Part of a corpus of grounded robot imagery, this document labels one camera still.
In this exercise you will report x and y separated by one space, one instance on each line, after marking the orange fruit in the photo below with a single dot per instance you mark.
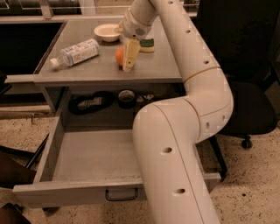
119 55

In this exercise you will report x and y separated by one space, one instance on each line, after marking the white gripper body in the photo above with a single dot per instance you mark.
133 28

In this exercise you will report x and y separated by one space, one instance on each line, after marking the black tape roll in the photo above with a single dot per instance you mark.
127 99

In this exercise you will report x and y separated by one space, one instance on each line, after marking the black office chair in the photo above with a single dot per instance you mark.
239 34

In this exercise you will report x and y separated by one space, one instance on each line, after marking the green and yellow sponge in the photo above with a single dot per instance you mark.
147 45

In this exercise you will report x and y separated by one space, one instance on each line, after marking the black drawer handle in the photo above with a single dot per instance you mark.
117 195

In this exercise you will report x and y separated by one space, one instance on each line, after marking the dark chair base at left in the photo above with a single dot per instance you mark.
11 174

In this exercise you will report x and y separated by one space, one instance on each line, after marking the clear plastic water bottle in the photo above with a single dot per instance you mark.
75 54

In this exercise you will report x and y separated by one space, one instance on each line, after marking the small crumpled wrappers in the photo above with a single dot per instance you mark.
145 98

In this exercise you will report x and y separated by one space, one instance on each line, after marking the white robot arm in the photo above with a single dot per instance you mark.
165 133

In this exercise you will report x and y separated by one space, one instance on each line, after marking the grey metal cabinet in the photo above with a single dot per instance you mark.
154 73

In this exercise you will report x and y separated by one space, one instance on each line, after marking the white ceramic bowl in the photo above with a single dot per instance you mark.
107 32

